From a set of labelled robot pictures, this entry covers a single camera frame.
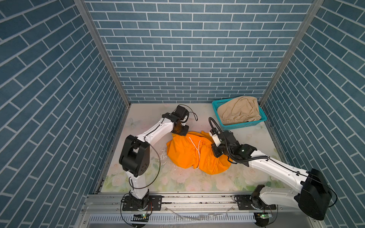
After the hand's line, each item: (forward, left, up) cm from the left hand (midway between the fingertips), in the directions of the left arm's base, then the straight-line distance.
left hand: (184, 131), depth 90 cm
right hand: (-10, -16, +3) cm, 19 cm away
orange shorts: (-11, -7, -5) cm, 14 cm away
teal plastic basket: (+28, -26, -2) cm, 38 cm away
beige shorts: (+23, -43, -4) cm, 48 cm away
